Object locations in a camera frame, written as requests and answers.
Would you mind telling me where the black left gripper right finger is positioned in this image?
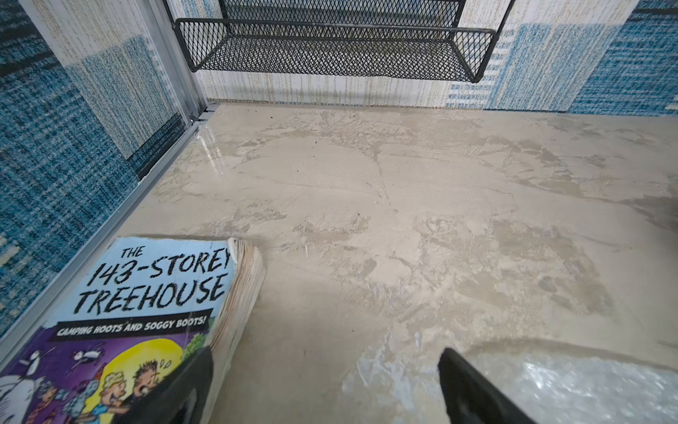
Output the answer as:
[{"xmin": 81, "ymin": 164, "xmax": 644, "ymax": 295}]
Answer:
[{"xmin": 438, "ymin": 347, "xmax": 534, "ymax": 424}]

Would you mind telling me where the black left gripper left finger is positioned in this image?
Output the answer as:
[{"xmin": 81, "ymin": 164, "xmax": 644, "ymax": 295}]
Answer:
[{"xmin": 113, "ymin": 347, "xmax": 214, "ymax": 423}]

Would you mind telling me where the Treehouse paperback book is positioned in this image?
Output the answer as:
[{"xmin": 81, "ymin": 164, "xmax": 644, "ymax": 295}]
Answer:
[{"xmin": 1, "ymin": 237, "xmax": 266, "ymax": 423}]

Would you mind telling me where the black mesh shelf rack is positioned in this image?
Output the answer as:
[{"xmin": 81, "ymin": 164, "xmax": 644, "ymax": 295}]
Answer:
[{"xmin": 163, "ymin": 1, "xmax": 515, "ymax": 83}]

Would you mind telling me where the clear bubble wrap sheet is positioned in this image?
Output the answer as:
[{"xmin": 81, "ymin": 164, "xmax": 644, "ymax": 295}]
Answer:
[{"xmin": 469, "ymin": 353, "xmax": 677, "ymax": 423}]

